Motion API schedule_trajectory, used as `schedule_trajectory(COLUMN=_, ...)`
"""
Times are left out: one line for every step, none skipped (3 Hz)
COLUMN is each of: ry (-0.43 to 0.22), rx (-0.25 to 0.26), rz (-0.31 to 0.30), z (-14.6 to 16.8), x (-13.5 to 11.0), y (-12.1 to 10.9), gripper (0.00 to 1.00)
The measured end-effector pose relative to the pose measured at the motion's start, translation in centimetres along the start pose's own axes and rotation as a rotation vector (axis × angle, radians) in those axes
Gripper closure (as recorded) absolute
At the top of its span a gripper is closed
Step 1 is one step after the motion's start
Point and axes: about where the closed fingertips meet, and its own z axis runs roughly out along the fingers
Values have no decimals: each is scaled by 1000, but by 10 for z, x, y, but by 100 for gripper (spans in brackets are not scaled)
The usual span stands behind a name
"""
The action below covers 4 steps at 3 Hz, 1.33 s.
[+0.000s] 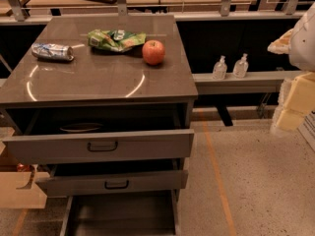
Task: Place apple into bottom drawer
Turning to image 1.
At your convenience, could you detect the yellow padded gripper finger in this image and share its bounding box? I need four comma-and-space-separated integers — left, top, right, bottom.
267, 29, 293, 54
271, 72, 315, 137

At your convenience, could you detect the red apple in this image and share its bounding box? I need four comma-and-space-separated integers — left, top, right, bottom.
142, 40, 165, 66

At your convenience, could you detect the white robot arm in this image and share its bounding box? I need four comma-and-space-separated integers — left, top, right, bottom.
267, 4, 315, 136

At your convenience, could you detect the grey bottom drawer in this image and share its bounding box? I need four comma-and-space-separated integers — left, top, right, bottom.
60, 191, 180, 236

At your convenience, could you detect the grey drawer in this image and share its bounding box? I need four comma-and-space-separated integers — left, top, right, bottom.
3, 129, 194, 164
35, 170, 188, 197
60, 191, 180, 236

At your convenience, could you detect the grey drawer cabinet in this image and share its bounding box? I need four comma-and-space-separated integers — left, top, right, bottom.
0, 14, 199, 236

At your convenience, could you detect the plate in top drawer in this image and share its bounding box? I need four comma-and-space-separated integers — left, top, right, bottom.
60, 123, 103, 134

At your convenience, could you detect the grey middle drawer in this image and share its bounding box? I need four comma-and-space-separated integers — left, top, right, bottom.
35, 170, 188, 197

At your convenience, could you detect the grey top drawer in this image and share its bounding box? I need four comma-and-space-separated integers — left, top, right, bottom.
3, 129, 194, 164

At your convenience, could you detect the white sign board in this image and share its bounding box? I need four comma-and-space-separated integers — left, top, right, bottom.
298, 111, 315, 151

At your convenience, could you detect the right clear sanitizer bottle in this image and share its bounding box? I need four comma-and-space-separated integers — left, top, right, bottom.
233, 53, 248, 78

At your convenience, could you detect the clear sanitizer bottle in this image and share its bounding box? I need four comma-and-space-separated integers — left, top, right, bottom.
233, 53, 248, 78
213, 55, 227, 80

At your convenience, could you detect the left clear sanitizer bottle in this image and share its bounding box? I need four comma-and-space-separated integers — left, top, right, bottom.
213, 55, 227, 80

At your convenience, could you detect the green chip bag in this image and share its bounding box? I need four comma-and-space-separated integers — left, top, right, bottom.
88, 29, 147, 53

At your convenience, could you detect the crushed silver blue can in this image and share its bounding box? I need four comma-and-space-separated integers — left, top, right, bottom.
31, 43, 74, 61

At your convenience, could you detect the cardboard box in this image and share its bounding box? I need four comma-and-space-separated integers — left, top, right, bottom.
0, 128, 48, 208

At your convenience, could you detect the grey metal shelf rail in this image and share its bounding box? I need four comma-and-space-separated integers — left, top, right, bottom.
193, 71, 301, 95

